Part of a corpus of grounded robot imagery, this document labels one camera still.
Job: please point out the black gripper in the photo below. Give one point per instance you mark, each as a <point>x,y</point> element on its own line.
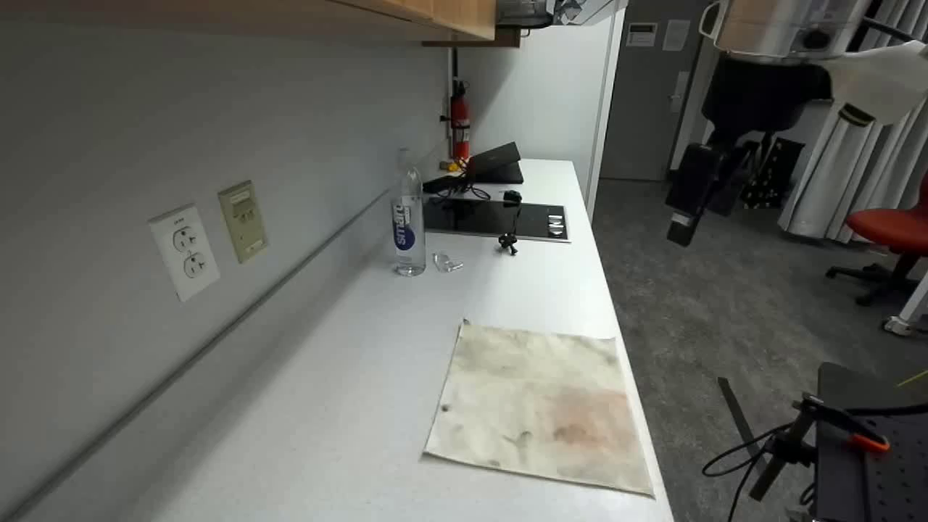
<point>765,93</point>

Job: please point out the grey door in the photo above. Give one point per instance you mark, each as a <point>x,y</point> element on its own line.
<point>641,104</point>

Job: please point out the white paper sign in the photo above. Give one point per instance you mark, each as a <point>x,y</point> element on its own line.
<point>641,36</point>
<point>676,36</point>

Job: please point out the small clear plastic item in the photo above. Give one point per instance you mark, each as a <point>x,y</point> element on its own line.
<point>444,261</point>

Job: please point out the stained beige cloth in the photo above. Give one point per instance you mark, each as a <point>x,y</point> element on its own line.
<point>541,409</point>

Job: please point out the red office chair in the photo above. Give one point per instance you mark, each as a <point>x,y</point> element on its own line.
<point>895,231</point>

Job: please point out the silver cooktop knob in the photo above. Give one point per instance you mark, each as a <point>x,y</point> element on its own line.
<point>554,231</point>
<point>554,217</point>

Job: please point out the black floor bar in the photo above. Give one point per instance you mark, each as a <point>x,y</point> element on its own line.
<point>739,416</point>

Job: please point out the wooden upper cabinet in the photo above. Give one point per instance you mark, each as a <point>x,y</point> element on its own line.
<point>292,14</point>

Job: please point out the white stand leg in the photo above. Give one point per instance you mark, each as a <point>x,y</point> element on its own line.
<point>910,315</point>

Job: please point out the beige wall switch plate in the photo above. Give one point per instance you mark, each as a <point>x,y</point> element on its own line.
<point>244,220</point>

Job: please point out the clear plastic water bottle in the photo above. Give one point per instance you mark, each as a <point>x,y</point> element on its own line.
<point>408,226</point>

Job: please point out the red fire extinguisher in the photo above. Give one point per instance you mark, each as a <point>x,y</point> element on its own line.
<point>460,119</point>

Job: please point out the white wall power outlet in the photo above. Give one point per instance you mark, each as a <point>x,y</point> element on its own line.
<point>186,251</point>

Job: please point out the black tool tray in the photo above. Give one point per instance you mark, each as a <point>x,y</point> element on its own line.
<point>465,217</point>

